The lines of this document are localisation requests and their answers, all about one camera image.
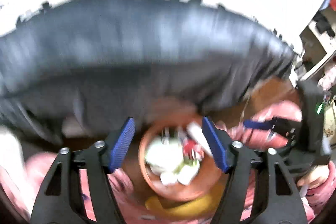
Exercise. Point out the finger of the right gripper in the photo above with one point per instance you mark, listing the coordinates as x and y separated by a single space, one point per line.
266 125

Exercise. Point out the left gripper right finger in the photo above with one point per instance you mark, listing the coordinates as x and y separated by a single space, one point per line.
276 198

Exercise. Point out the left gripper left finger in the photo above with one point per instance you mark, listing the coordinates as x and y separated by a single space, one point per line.
59 199

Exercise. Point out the orange plastic trash bin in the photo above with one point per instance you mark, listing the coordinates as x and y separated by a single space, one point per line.
207 177

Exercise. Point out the person's right hand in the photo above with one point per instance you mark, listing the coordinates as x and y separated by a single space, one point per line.
315 177

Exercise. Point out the pink pajama right sleeve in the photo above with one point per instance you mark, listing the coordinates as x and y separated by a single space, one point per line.
316 198

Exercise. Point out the pink pajama left leg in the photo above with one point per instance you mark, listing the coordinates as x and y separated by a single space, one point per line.
22 180

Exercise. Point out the white tube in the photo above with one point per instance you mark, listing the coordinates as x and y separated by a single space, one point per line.
194 130

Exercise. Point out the red white crumpled wrapper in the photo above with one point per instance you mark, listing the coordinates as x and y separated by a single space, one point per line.
192 150

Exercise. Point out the yellow slipper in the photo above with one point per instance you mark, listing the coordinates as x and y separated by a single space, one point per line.
197 208

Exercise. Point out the crumpled white tissue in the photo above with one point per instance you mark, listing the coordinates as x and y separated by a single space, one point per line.
165 158

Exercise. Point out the cluttered side shelf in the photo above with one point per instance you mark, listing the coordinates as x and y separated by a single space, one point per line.
318 40

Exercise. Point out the dark grey bed blanket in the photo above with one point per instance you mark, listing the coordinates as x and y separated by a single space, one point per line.
102 61

